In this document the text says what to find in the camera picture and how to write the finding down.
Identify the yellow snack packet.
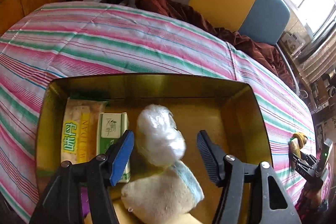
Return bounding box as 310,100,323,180
60,98,107,164
289,138,301,159

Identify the green tea box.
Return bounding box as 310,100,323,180
90,113,130,185

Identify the large white plastic bag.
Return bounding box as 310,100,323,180
135,104,186,168

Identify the yellow sponge block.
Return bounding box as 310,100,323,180
112,199,201,224

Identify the white knit sock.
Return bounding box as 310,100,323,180
121,160,205,223

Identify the yellow knit glove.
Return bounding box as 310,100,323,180
293,132,308,149

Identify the person right hand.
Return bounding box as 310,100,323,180
301,182,322,209

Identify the gold metal tin box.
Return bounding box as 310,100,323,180
35,73,272,223

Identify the patterned curtain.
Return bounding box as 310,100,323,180
294,25,335,84

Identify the maroon blanket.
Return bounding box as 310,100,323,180
135,0,294,89

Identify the white box on sill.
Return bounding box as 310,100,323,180
281,32,305,56

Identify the striped bed sheet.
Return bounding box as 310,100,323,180
1,2,316,222

